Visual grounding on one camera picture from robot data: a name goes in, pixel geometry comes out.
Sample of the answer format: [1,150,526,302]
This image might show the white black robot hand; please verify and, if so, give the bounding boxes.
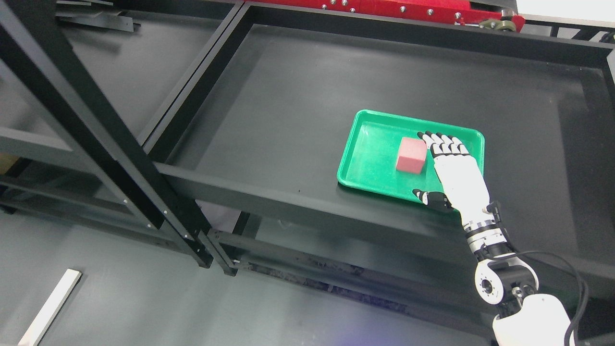
[412,131,495,230]

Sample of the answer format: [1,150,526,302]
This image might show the pink foam block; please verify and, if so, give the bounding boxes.
[395,136,428,174]

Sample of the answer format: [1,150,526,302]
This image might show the green plastic tray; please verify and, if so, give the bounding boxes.
[337,110,485,202]

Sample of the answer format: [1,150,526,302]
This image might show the black metal centre shelf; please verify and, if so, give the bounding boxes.
[146,2,614,337]

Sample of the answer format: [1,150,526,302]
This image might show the black metal shelf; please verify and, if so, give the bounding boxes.
[1,0,236,276]
[146,2,614,337]

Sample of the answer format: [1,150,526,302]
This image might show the black metal left shelf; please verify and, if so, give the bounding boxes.
[1,0,236,276]

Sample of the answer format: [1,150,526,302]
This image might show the red metal beam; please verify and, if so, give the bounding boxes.
[267,0,526,32]

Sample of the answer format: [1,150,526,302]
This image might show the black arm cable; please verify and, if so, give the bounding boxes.
[488,201,590,346]

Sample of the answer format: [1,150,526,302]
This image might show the white table leg frame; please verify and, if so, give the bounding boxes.
[17,269,83,346]

